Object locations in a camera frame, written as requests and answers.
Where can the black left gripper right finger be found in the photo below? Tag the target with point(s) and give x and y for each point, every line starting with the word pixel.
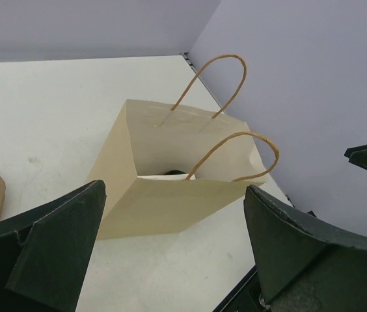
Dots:
pixel 304 263

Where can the beige paper bag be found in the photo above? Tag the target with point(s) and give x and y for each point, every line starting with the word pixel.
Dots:
pixel 148 138

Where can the black cup lid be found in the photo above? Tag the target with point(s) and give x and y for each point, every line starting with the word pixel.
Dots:
pixel 174 173

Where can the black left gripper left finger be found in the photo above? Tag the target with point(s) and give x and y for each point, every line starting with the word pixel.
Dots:
pixel 45 251

